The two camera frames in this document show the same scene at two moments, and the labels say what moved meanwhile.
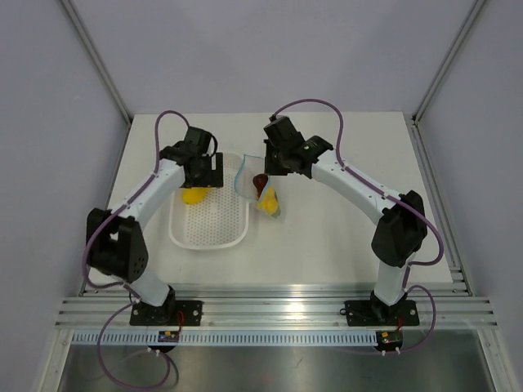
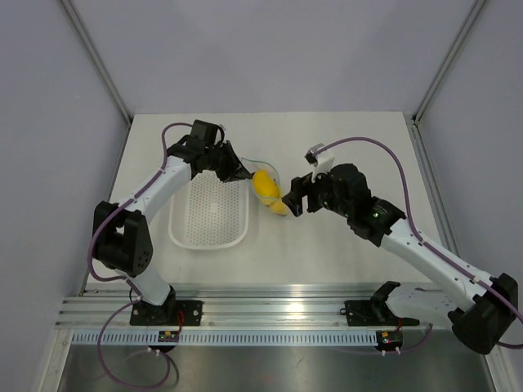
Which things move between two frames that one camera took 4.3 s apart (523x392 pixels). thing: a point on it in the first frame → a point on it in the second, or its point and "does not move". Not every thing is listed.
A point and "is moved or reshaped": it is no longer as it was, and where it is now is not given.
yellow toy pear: [270, 200] → [277, 207]
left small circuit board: [168, 336] does not move
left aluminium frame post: [81, 27] does not move
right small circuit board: [389, 340] does not move
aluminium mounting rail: [274, 308] does not move
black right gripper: [270, 169] → [301, 187]
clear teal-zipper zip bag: [268, 202] is moved or reshaped
